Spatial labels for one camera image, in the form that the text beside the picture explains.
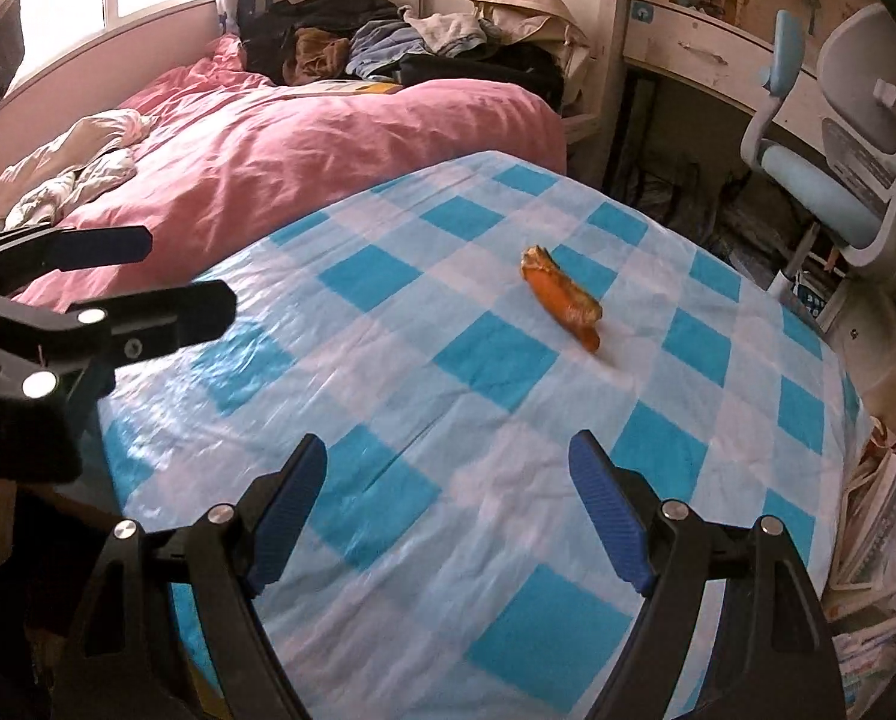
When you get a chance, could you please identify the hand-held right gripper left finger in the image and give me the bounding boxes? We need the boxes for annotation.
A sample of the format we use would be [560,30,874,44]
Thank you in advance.
[46,433,329,720]

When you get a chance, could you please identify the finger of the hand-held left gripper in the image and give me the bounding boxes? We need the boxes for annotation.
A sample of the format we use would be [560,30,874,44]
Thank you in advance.
[0,225,153,293]
[0,281,237,425]

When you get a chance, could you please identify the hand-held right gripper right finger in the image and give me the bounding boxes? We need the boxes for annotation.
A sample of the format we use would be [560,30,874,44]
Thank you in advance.
[568,429,846,720]

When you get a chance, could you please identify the orange brown snack wrapper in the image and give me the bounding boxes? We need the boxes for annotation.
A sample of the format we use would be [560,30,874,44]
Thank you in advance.
[520,244,604,353]

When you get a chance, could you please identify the white crumpled garment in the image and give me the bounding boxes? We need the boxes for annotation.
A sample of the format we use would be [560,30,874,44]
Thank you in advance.
[0,109,156,230]

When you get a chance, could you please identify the blue white checkered tablecloth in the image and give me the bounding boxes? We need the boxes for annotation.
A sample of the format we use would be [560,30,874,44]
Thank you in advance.
[97,150,869,720]

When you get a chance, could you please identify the pink duvet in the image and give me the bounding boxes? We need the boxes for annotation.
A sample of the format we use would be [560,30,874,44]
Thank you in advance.
[13,34,569,312]

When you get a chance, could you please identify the stack of magazines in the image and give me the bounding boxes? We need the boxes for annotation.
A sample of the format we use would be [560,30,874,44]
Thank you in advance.
[830,420,896,593]

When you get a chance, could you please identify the brown cloth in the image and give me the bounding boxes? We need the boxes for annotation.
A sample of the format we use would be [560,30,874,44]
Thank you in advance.
[283,28,353,87]

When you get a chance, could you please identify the rows of books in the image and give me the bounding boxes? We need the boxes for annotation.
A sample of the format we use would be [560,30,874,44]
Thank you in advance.
[834,611,896,700]

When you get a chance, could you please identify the yellow book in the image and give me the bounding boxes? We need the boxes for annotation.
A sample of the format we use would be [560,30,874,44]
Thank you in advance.
[283,79,404,102]

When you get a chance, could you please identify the black clothes pile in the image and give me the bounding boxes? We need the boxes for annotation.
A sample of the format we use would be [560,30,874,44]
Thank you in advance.
[239,0,407,87]

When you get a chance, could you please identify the blue denim clothes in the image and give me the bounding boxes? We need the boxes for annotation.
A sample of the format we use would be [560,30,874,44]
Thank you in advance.
[346,19,434,80]

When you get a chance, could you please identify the white cloth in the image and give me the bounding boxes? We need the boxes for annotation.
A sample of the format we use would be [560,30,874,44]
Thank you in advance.
[401,6,490,57]

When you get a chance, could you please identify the black bag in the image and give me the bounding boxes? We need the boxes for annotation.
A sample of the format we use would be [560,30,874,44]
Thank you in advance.
[398,41,565,117]

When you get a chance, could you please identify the white desk with drawers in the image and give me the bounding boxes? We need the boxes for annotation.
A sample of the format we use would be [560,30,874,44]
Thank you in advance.
[622,0,896,361]

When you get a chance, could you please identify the beige bag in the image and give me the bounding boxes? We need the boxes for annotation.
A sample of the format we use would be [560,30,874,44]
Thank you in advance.
[466,0,593,80]

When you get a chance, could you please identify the grey blue office chair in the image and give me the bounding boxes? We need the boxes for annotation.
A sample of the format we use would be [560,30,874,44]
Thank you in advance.
[740,1,896,297]

